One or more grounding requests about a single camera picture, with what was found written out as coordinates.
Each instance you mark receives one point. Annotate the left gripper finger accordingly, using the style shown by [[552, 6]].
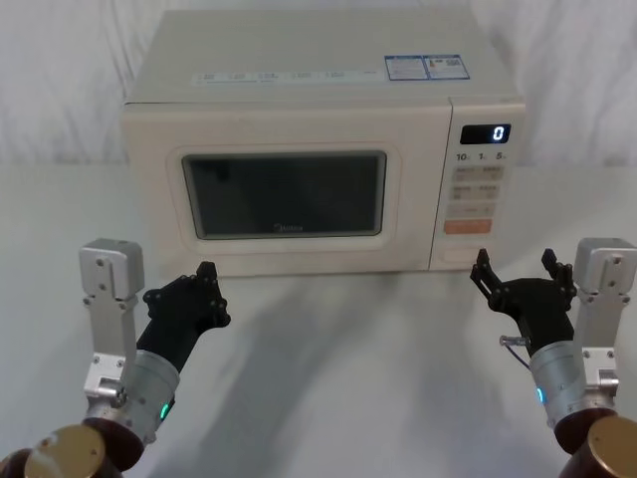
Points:
[[174, 291], [218, 306]]

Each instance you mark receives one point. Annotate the white folded curtain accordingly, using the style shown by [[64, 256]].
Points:
[[60, 74]]

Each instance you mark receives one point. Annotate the white table cloth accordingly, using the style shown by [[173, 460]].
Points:
[[318, 373]]

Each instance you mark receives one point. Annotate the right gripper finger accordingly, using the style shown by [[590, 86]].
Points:
[[562, 276], [490, 284]]

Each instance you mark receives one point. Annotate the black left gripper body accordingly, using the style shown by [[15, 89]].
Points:
[[174, 328]]

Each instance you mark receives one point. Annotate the cream microwave oven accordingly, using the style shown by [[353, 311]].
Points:
[[298, 119]]

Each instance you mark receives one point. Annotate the oven control panel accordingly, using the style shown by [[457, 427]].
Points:
[[473, 199]]

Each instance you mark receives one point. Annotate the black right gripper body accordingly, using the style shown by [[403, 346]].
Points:
[[542, 313]]

